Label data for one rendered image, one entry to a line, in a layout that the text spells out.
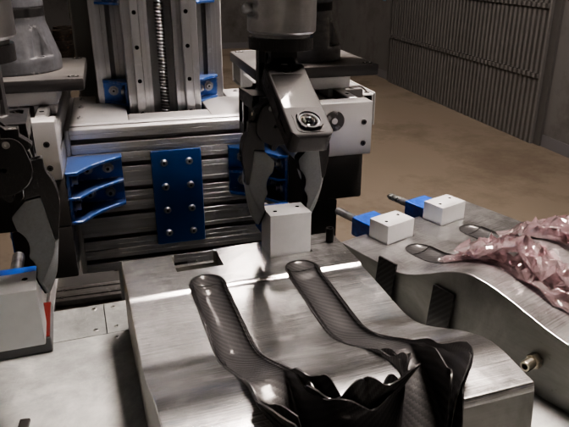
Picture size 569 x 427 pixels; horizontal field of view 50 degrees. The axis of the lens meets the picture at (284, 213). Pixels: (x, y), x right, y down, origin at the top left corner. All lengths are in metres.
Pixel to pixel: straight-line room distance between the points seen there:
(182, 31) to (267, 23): 0.52
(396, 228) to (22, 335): 0.49
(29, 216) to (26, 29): 0.58
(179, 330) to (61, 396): 0.15
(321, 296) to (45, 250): 0.28
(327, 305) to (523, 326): 0.20
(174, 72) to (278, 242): 0.58
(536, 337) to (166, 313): 0.37
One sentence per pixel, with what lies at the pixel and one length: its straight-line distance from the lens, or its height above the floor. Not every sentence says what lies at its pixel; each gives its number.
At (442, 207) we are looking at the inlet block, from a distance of 0.90.
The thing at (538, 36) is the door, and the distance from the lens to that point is 4.61.
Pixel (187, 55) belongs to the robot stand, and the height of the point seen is 1.04.
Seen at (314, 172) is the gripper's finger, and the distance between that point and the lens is 0.72.
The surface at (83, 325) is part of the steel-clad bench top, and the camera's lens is 0.80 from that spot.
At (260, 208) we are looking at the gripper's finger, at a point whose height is 0.94.
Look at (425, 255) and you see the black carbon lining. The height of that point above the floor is 0.85.
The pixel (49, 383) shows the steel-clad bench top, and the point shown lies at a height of 0.80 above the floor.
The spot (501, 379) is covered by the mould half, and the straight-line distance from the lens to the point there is 0.48.
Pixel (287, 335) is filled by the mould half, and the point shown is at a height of 0.88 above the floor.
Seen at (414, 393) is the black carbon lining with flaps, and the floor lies 0.90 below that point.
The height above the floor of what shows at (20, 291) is 0.96.
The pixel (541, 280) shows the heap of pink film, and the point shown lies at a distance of 0.70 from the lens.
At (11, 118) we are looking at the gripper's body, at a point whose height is 1.09.
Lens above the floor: 1.21
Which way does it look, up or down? 23 degrees down
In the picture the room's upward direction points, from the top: straight up
